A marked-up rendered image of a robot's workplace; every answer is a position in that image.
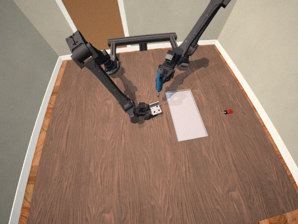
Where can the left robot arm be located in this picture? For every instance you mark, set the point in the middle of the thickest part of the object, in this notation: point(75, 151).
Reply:
point(190, 42)

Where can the blue electric screwdriver body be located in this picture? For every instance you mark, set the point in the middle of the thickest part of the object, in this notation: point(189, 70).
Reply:
point(160, 76)

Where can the white l-shaped bracket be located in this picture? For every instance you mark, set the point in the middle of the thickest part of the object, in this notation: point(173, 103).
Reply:
point(153, 107)

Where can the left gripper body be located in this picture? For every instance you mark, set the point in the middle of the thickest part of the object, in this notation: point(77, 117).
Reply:
point(167, 69)

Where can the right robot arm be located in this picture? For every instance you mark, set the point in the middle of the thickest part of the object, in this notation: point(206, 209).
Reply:
point(85, 51)

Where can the white shallow tray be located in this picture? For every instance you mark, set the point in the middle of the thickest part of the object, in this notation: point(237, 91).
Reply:
point(188, 123)

